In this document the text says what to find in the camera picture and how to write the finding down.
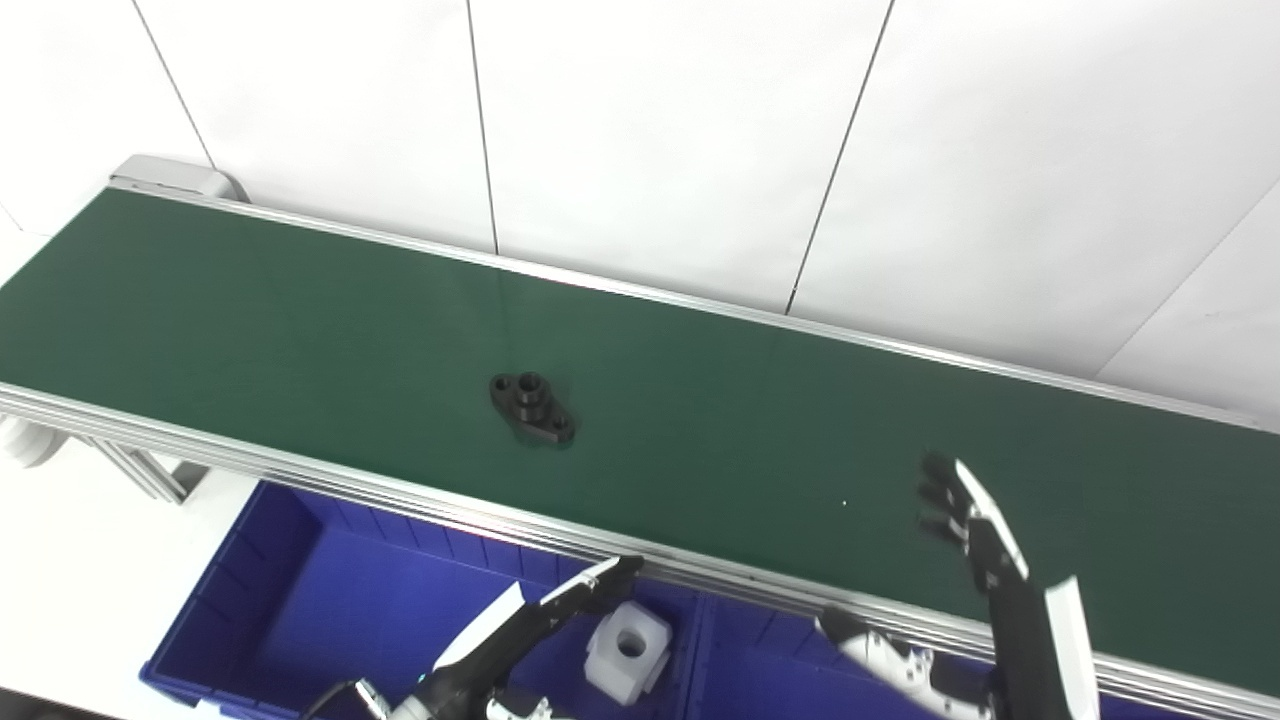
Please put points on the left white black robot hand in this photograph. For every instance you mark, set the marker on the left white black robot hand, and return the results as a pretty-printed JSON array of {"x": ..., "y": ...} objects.
[{"x": 480, "y": 645}]

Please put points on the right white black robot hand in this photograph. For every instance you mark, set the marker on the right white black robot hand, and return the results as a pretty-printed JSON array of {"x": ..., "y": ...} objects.
[{"x": 1030, "y": 650}]

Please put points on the black flanged metal part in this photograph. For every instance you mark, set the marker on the black flanged metal part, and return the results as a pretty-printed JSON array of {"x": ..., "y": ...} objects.
[{"x": 532, "y": 410}]

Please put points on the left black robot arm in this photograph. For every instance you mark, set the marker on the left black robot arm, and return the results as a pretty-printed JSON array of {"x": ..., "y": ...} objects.
[{"x": 412, "y": 710}]

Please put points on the blue plastic bin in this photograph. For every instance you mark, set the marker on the blue plastic bin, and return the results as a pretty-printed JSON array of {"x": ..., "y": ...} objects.
[
  {"x": 330, "y": 610},
  {"x": 770, "y": 670}
]

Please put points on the green conveyor belt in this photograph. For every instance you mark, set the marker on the green conveyor belt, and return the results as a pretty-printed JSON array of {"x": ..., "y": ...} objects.
[{"x": 700, "y": 430}]

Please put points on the aluminium conveyor support leg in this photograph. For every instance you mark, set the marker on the aluminium conveyor support leg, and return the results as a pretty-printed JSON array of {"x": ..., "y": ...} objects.
[{"x": 150, "y": 470}]

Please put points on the white round conveyor roller end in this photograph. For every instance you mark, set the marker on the white round conveyor roller end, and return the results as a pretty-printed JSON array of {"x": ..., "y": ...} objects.
[{"x": 28, "y": 442}]

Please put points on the grey conveyor end cap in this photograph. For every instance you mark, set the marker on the grey conveyor end cap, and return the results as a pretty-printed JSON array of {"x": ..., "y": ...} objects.
[{"x": 185, "y": 178}]

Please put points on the white block with round hole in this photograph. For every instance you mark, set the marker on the white block with round hole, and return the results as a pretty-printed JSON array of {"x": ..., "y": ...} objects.
[{"x": 628, "y": 650}]

